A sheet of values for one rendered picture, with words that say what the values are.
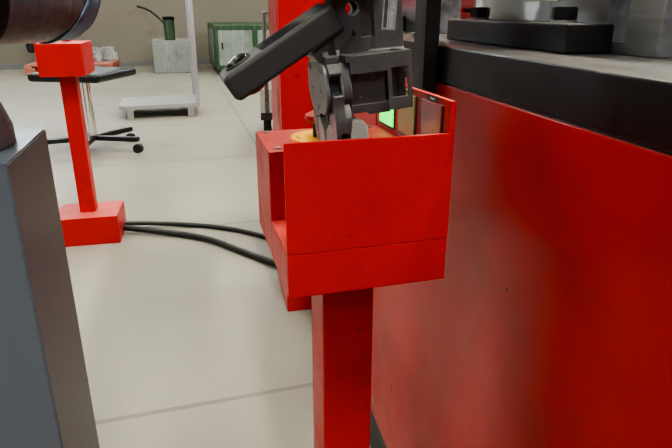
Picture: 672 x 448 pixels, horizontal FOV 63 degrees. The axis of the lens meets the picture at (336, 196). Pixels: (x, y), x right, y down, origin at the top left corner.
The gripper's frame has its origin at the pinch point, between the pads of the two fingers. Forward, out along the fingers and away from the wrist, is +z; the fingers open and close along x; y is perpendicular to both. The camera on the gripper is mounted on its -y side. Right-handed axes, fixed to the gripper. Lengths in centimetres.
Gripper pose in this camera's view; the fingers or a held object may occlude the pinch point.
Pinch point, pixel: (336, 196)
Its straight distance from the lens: 55.3
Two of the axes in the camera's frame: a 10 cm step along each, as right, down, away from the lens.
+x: -2.6, -3.1, 9.1
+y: 9.6, -1.7, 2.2
